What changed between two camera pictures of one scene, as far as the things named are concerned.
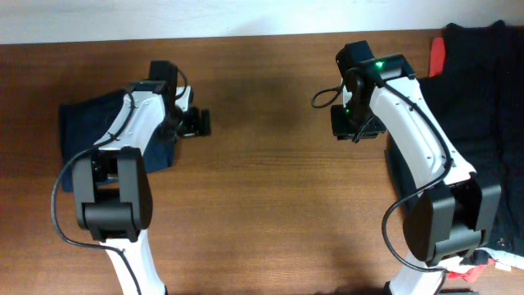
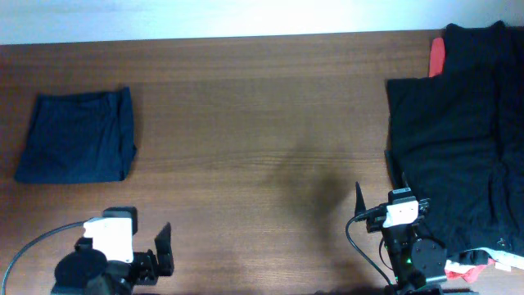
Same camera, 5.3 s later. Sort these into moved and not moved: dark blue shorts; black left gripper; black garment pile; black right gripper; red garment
Moved: black right gripper; black left gripper; dark blue shorts
Not moved: red garment; black garment pile
